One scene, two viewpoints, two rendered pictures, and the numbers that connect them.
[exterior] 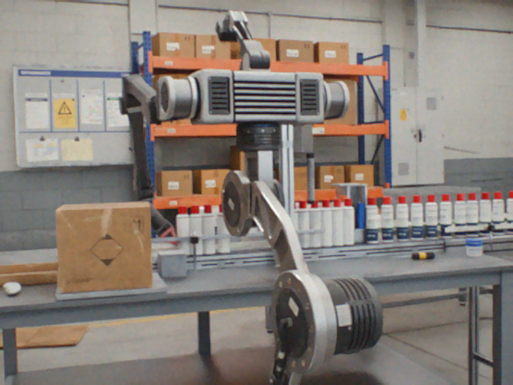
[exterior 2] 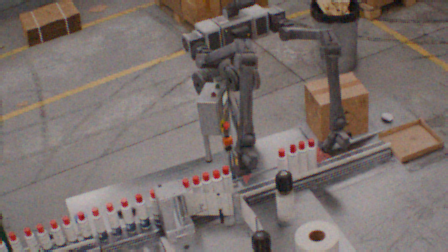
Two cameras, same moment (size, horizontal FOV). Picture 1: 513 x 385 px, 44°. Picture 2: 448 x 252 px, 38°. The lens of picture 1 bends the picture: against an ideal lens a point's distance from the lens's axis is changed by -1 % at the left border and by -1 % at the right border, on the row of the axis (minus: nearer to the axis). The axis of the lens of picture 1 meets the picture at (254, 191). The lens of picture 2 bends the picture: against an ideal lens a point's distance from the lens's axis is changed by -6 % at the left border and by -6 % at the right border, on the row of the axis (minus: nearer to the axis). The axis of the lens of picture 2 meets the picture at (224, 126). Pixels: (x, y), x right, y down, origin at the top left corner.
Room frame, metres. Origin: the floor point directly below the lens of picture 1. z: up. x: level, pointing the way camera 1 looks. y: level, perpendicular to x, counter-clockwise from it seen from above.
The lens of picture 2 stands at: (5.34, -0.15, 3.20)
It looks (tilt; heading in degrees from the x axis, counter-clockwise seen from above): 35 degrees down; 180
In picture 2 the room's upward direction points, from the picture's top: 8 degrees counter-clockwise
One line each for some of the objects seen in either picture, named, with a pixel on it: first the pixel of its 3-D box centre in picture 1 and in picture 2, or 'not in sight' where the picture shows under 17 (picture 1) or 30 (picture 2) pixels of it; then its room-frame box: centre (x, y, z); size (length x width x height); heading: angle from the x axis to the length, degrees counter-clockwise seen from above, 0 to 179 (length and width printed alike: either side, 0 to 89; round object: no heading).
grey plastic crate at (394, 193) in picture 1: (430, 203); not in sight; (4.61, -1.29, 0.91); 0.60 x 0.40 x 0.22; 116
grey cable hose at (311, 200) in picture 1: (310, 178); (206, 144); (2.59, -0.23, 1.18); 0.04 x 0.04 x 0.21
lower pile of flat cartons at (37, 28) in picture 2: not in sight; (49, 21); (-1.56, -1.90, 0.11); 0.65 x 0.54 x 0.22; 110
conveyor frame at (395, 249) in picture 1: (266, 256); (251, 195); (2.65, -0.04, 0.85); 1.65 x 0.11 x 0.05; 106
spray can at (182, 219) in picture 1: (183, 230); (311, 156); (2.55, 0.29, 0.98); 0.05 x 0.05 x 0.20
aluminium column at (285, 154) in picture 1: (286, 183); (226, 135); (2.52, -0.13, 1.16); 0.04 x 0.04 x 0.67; 16
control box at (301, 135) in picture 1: (295, 130); (213, 109); (2.59, -0.17, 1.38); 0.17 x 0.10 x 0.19; 161
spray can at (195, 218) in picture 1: (195, 230); (302, 158); (2.56, 0.24, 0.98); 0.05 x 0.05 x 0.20
